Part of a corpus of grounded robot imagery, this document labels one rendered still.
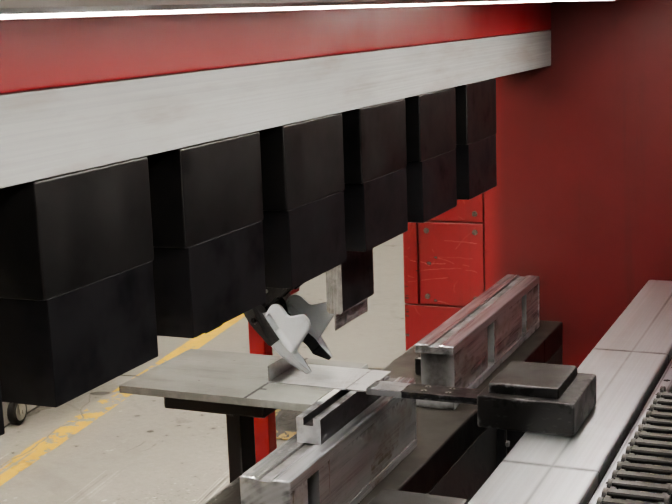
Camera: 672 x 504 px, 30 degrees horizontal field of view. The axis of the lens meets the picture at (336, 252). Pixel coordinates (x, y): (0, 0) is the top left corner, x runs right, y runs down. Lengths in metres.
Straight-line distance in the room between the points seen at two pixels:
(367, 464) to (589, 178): 0.92
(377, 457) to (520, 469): 0.30
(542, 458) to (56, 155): 0.65
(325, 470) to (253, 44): 0.49
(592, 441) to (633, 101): 0.98
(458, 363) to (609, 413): 0.42
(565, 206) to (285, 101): 1.13
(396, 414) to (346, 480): 0.17
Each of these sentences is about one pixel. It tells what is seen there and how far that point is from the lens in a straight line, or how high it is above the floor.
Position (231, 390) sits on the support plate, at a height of 1.00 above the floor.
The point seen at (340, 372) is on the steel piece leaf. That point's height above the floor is 1.00.
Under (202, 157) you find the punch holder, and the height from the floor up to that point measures 1.33.
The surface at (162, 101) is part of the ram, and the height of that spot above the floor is 1.38.
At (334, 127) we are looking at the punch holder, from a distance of 1.35.
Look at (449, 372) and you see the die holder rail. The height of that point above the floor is 0.93.
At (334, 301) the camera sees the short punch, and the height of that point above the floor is 1.12.
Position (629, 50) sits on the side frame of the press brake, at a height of 1.36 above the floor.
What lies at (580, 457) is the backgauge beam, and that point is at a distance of 1.34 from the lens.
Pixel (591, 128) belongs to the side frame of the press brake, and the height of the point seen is 1.23.
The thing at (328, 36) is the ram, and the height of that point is 1.42.
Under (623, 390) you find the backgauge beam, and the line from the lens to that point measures 1.57.
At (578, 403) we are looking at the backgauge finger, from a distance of 1.41.
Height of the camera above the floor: 1.45
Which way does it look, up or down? 11 degrees down
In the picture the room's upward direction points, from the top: 2 degrees counter-clockwise
